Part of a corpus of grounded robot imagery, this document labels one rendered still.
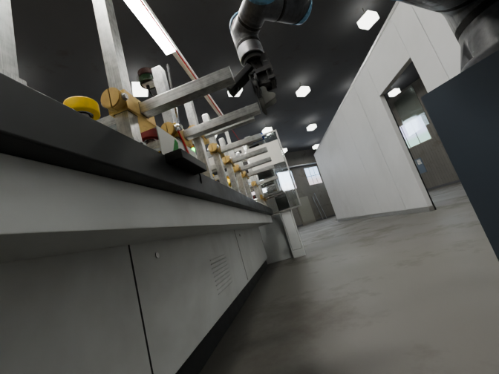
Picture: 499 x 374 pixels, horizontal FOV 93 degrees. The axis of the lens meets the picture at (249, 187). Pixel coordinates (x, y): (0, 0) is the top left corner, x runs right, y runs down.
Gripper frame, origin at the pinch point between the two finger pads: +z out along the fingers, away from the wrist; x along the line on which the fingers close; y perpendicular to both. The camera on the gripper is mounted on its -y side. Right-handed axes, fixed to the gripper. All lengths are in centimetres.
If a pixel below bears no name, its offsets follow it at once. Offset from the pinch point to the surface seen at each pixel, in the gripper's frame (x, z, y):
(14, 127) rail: -56, 19, -27
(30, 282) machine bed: -38, 35, -51
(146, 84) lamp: -4.6, -23.5, -36.7
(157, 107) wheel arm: -26.0, 2.2, -24.6
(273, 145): 247, -72, 2
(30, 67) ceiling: 376, -534, -528
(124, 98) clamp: -32.4, 1.3, -28.8
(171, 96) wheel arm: -26.5, 0.9, -20.3
